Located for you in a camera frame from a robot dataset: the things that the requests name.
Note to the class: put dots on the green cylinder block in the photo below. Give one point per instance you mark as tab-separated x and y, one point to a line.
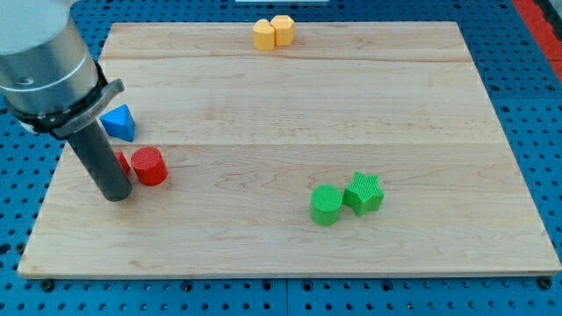
326	203

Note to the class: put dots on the blue triangle block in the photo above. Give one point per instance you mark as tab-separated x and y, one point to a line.
119	123

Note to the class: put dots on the red mat strip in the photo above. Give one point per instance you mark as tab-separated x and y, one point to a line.
545	27

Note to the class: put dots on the wooden board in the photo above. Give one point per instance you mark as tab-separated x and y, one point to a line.
247	136

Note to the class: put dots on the yellow hexagon block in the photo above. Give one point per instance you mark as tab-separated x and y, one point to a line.
284	27

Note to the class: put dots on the green star block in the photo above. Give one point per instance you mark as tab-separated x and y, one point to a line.
363	194

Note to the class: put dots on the red star block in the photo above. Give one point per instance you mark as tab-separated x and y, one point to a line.
123	162

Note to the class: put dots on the red cylinder block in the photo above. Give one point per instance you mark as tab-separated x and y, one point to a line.
149	166

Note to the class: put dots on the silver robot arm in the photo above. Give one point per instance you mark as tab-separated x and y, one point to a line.
49	79

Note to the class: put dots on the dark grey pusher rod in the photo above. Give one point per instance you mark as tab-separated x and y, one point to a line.
95	153

